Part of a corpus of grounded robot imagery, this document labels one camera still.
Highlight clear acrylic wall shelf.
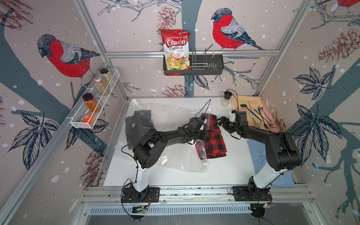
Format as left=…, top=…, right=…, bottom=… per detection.
left=70, top=68, right=120, bottom=129

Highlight beige cloth napkin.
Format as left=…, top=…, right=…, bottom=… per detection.
left=231, top=95, right=269, bottom=129

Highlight iridescent spoon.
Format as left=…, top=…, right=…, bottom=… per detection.
left=258, top=106, right=277, bottom=128

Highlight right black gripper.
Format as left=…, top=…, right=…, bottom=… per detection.
left=215, top=117, right=239, bottom=134

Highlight black ladle spoon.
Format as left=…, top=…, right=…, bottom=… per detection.
left=240, top=104, right=262, bottom=121

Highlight spice jar silver lid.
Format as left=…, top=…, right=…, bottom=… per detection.
left=93, top=75, right=110, bottom=96

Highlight white handled fork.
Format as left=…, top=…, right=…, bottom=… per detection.
left=247, top=110, right=260, bottom=128

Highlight clear plastic vacuum bag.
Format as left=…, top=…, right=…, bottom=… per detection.
left=126, top=110, right=210, bottom=169

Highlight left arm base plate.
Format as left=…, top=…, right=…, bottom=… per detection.
left=121, top=187, right=160, bottom=203

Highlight glass shaker black lid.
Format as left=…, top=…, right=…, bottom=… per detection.
left=221, top=91, right=232, bottom=107

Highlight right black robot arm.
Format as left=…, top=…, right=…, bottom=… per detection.
left=217, top=110, right=302, bottom=194

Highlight Chuba cassava chips bag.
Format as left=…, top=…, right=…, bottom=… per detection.
left=160, top=30, right=190, bottom=76

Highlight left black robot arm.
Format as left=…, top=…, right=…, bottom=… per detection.
left=133, top=116, right=207, bottom=193

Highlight dark grey striped shirt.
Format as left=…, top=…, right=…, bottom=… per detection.
left=125, top=110, right=154, bottom=150

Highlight black wire wall basket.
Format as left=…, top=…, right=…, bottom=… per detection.
left=163, top=49, right=224, bottom=76

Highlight red black plaid cloth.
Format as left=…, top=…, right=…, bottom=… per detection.
left=195, top=113, right=227, bottom=160

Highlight spice jar black lid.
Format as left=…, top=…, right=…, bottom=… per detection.
left=100, top=68, right=115, bottom=86

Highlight small orange box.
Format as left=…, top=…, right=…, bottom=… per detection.
left=82, top=113, right=96, bottom=126

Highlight folded blue cloth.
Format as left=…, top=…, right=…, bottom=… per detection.
left=247, top=140, right=295, bottom=188

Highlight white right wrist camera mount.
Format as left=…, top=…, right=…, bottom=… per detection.
left=229, top=110, right=237, bottom=122

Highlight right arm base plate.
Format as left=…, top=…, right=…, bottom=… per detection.
left=230, top=186, right=272, bottom=202

